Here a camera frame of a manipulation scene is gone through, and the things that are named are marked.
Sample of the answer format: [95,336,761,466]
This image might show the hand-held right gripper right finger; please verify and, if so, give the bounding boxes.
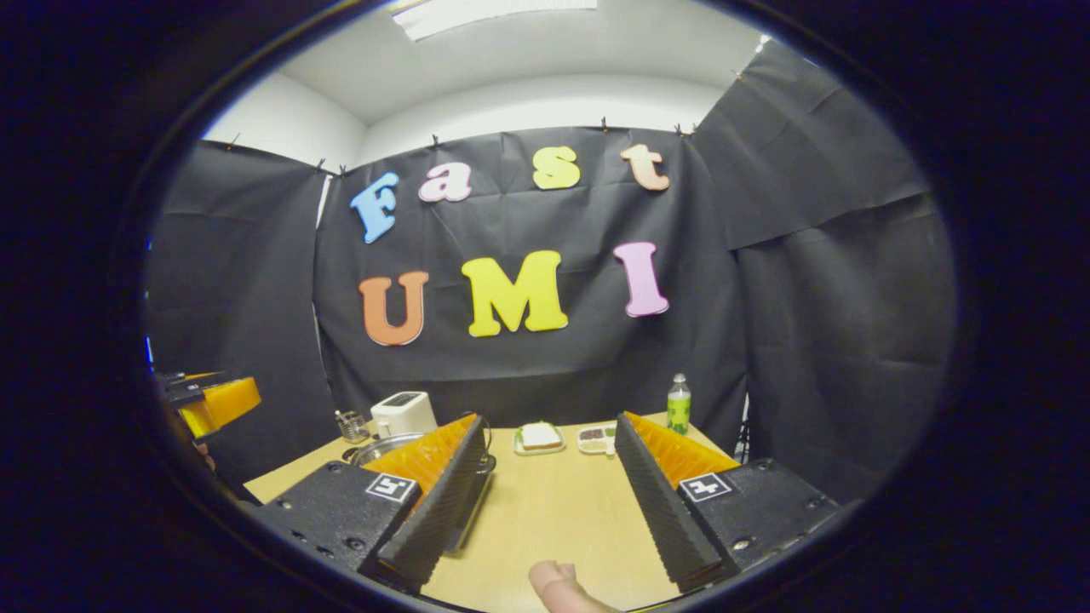
[613,411,842,595]

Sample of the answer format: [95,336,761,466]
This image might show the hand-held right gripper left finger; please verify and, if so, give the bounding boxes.
[247,413,489,595]

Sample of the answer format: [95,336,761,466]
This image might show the stainless steel pot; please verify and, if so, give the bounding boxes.
[342,416,497,474]

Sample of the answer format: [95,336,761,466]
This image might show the green drink bottle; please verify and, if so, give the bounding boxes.
[667,373,692,436]

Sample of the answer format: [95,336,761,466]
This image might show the white toaster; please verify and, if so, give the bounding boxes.
[371,391,439,440]

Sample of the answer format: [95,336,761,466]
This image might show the white sandwich plate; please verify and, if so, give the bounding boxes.
[513,421,567,457]

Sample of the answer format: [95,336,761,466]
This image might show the ceiling light panel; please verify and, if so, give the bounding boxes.
[392,0,600,43]

